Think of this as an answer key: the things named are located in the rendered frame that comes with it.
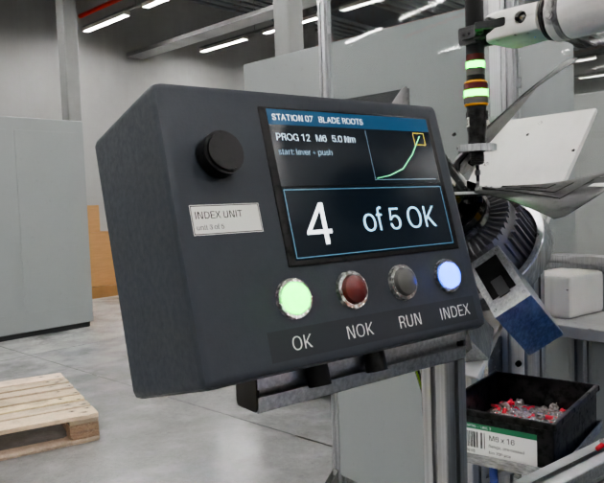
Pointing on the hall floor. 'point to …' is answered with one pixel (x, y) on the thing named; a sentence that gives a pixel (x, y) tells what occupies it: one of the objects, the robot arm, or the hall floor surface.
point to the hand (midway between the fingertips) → (476, 36)
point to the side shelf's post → (580, 360)
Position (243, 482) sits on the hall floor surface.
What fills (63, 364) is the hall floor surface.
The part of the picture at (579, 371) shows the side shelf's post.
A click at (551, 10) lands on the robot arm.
